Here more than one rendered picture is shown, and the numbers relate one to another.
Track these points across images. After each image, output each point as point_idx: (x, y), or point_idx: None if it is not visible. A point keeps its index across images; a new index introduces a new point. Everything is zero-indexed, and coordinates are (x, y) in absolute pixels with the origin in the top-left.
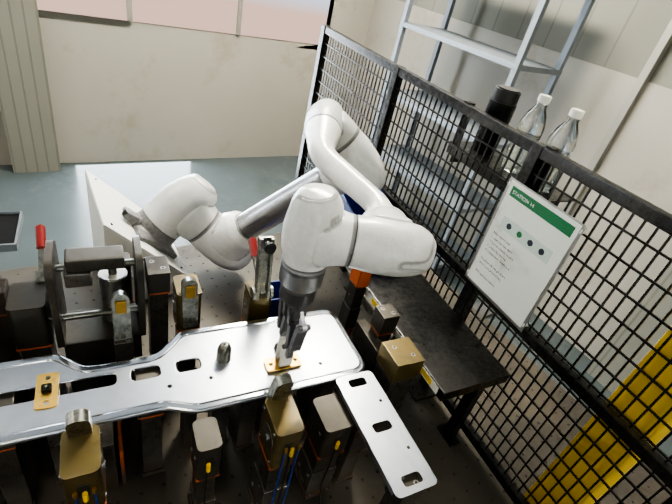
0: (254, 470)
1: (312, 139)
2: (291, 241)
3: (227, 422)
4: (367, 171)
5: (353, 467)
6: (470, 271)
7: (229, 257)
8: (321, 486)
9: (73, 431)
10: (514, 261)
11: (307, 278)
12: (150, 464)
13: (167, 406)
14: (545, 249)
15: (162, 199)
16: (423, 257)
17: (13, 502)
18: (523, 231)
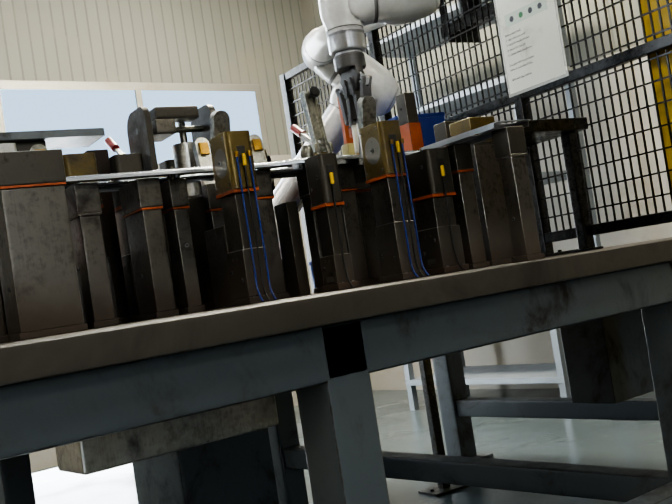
0: (378, 234)
1: (315, 31)
2: (329, 1)
3: None
4: (377, 73)
5: (482, 244)
6: (510, 88)
7: None
8: (454, 247)
9: (218, 127)
10: (530, 35)
11: (352, 30)
12: (274, 281)
13: (277, 162)
14: (540, 0)
15: None
16: None
17: (160, 299)
18: (521, 8)
